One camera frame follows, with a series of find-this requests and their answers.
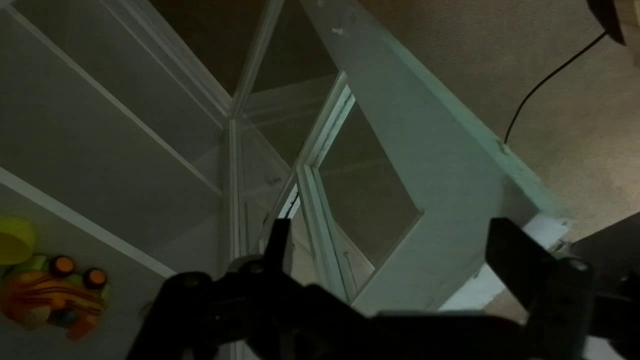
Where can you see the yellow toy cup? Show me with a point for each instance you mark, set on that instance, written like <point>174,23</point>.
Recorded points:
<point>13,240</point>

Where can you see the white glass-paned cabinet door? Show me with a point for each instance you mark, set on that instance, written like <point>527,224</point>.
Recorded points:
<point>433,166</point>

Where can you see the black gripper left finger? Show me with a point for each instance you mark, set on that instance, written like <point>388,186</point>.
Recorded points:
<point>266,313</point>

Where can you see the orange toy truck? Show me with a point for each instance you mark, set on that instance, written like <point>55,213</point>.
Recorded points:
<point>47,300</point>

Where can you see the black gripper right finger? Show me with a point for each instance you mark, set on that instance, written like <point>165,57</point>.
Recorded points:
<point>560,300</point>

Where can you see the white wooden cabinet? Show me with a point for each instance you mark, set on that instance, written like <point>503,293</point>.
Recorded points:
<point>100,132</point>

